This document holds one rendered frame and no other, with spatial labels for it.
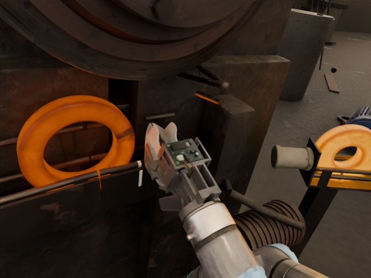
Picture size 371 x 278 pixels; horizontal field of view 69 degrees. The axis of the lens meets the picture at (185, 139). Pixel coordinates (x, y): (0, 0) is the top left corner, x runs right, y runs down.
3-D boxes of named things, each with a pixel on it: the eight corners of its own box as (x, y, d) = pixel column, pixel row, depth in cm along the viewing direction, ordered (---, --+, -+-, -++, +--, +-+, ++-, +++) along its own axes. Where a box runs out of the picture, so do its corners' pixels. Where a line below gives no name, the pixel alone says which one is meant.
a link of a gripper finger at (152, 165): (161, 139, 52) (180, 176, 48) (159, 145, 54) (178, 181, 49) (139, 144, 50) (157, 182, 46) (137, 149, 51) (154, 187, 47)
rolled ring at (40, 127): (52, 83, 37) (48, 75, 39) (-2, 189, 40) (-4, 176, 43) (153, 124, 50) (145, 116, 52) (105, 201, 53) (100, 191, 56)
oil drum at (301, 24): (243, 83, 330) (265, 3, 284) (276, 81, 360) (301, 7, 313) (280, 103, 289) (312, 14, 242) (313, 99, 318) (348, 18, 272)
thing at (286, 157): (269, 159, 74) (274, 140, 70) (302, 161, 73) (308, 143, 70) (274, 172, 68) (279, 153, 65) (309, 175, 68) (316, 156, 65)
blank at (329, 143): (321, 121, 65) (326, 128, 62) (386, 126, 65) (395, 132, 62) (303, 172, 73) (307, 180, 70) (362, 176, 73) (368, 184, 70)
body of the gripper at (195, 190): (197, 133, 48) (232, 190, 42) (183, 161, 54) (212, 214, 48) (158, 140, 44) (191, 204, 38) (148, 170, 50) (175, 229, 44)
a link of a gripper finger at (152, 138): (155, 107, 52) (176, 143, 47) (149, 128, 56) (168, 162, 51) (141, 109, 50) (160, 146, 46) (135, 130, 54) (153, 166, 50)
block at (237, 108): (187, 172, 76) (202, 93, 63) (210, 166, 80) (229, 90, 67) (209, 197, 68) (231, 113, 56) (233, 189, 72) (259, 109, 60)
